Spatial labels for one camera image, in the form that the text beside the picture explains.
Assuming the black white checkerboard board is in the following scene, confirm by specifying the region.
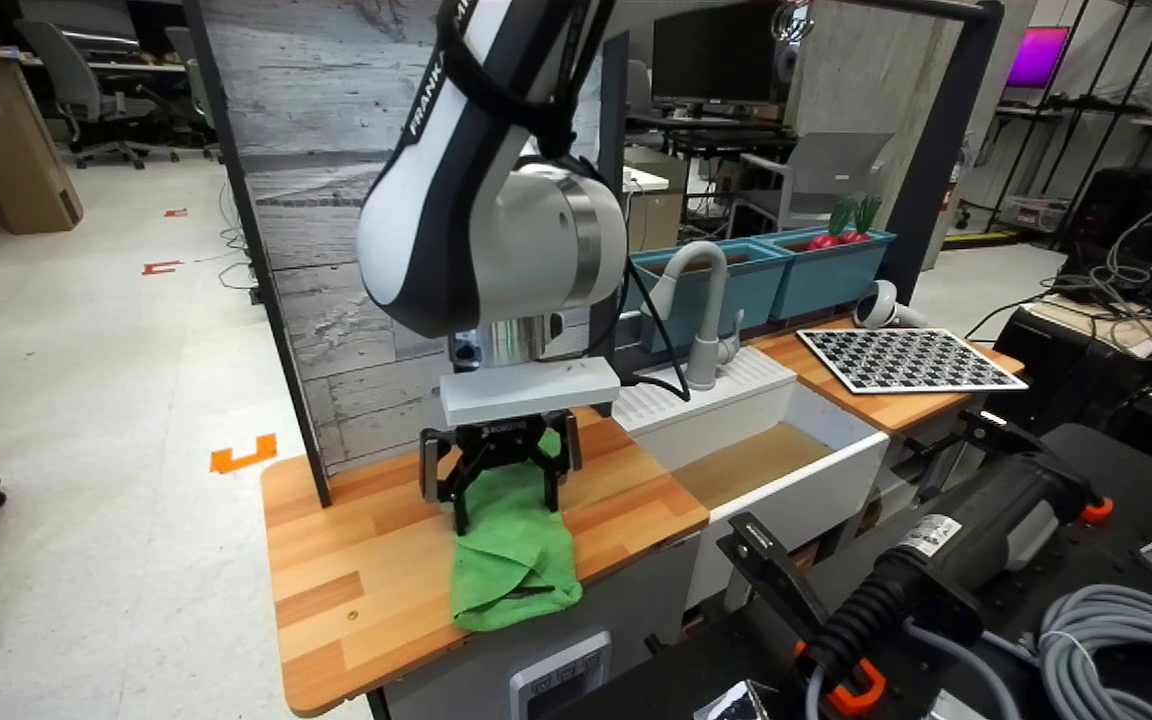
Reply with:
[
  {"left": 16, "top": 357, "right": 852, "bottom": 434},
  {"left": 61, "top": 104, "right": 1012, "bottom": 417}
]
[{"left": 791, "top": 324, "right": 1034, "bottom": 401}]

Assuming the black computer monitor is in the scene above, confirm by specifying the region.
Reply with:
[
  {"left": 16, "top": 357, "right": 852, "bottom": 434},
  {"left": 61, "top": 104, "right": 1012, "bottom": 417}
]
[{"left": 647, "top": 0, "right": 784, "bottom": 109}]

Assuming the small teal plastic bin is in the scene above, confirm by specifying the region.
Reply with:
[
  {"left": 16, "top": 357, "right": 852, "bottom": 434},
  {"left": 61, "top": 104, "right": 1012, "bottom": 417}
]
[{"left": 765, "top": 224, "right": 901, "bottom": 327}]

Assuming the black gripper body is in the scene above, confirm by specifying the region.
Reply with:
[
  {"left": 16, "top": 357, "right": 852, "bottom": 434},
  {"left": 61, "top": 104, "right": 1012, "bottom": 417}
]
[{"left": 447, "top": 406, "right": 568, "bottom": 472}]

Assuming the large teal plastic bin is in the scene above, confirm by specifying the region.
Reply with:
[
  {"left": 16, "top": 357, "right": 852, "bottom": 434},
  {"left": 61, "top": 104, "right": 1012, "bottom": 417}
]
[{"left": 626, "top": 236, "right": 797, "bottom": 360}]

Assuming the brown cardboard box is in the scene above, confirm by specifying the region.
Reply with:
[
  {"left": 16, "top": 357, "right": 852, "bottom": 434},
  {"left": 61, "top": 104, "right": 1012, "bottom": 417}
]
[{"left": 0, "top": 34, "right": 89, "bottom": 241}]

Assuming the black cylindrical device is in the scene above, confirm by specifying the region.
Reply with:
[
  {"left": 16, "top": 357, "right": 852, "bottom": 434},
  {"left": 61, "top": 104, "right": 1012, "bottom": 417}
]
[{"left": 811, "top": 445, "right": 1102, "bottom": 672}]

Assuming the black framed backdrop panel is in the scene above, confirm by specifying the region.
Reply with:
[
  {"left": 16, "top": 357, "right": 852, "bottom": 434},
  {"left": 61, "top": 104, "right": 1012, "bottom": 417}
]
[{"left": 179, "top": 0, "right": 636, "bottom": 510}]

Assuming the grey coiled cable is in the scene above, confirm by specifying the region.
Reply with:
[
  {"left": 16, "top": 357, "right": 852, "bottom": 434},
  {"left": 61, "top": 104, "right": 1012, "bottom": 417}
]
[{"left": 1034, "top": 580, "right": 1152, "bottom": 720}]

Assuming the green towel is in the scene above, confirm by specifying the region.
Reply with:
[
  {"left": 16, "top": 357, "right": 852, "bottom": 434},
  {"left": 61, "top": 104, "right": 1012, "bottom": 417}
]
[{"left": 444, "top": 429, "right": 587, "bottom": 639}]

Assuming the wooden butcher block counter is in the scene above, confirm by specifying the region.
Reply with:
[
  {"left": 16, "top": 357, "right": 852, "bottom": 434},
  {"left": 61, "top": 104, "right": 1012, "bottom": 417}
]
[{"left": 255, "top": 310, "right": 1034, "bottom": 720}]

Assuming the purple lit monitor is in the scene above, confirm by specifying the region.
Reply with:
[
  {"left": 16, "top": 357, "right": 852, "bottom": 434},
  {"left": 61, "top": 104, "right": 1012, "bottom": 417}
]
[{"left": 1004, "top": 23, "right": 1077, "bottom": 91}]

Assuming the orange black clamp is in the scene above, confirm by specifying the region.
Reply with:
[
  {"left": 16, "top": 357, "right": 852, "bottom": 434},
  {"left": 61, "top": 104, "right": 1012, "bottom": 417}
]
[
  {"left": 787, "top": 632, "right": 897, "bottom": 720},
  {"left": 1068, "top": 488, "right": 1121, "bottom": 528}
]

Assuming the white sink basin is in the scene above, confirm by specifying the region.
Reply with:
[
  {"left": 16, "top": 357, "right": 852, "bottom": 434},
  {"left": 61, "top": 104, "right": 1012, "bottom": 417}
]
[{"left": 609, "top": 343, "right": 897, "bottom": 606}]

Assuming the dark office chair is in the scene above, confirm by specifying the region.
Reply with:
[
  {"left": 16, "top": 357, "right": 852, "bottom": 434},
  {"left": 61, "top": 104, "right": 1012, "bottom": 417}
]
[{"left": 13, "top": 11, "right": 154, "bottom": 173}]

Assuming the grey curved faucet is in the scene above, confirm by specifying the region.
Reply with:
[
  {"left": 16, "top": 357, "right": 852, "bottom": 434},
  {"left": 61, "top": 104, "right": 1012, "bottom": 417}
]
[{"left": 653, "top": 236, "right": 743, "bottom": 401}]

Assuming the black bar clamp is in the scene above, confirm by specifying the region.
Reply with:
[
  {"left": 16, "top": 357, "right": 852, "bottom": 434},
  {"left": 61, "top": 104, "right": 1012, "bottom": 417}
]
[{"left": 714, "top": 508, "right": 839, "bottom": 659}]

